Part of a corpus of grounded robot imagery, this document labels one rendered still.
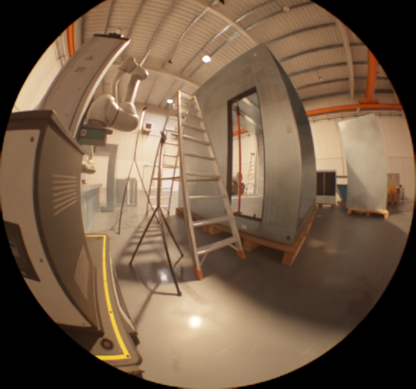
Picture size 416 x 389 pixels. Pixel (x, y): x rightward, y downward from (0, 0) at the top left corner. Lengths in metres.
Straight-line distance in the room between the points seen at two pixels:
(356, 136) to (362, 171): 1.10
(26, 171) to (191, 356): 0.78
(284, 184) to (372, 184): 4.01
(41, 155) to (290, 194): 1.40
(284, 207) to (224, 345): 1.18
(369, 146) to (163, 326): 5.42
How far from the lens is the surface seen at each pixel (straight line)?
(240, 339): 0.79
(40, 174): 0.27
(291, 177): 1.26
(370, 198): 4.90
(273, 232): 1.38
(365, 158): 4.97
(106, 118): 0.87
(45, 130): 0.28
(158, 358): 0.76
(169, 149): 11.79
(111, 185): 3.10
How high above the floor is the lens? 0.73
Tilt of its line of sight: 2 degrees up
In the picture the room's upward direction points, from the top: 2 degrees clockwise
